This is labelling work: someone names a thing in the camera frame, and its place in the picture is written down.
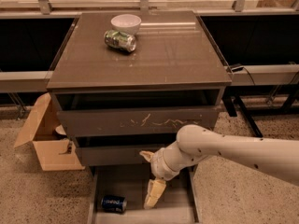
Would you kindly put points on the grey drawer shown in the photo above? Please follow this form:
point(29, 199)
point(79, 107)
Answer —
point(92, 113)
point(176, 206)
point(120, 149)

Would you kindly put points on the white bowl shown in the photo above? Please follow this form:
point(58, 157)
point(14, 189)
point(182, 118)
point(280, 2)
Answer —
point(127, 23)

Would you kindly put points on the grey bottom drawer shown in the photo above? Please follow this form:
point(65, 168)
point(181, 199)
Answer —
point(176, 206)

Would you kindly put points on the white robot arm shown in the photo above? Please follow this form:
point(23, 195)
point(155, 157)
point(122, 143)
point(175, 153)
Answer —
point(276, 157)

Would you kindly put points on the grey window railing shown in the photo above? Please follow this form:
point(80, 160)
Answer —
point(212, 76)

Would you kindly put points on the open cardboard box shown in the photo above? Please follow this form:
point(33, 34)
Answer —
point(54, 151)

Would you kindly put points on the green soda can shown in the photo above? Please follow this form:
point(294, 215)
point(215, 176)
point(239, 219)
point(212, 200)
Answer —
point(120, 40)

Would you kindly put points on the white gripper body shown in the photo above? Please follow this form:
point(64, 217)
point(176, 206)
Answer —
point(159, 166)

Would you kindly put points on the blue pepsi can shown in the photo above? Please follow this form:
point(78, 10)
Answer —
point(115, 204)

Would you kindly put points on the black wheeled stand leg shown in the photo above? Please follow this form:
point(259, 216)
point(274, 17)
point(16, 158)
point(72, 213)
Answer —
point(230, 102)

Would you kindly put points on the dark grey drawer cabinet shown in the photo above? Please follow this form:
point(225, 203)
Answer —
point(163, 57)

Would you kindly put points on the grey top drawer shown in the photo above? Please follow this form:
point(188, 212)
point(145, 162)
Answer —
point(92, 113)

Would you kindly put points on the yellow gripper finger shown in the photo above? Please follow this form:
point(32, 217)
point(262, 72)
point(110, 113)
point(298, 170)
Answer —
point(147, 155)
point(155, 190)

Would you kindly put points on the grey middle drawer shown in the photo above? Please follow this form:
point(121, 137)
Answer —
point(120, 149)

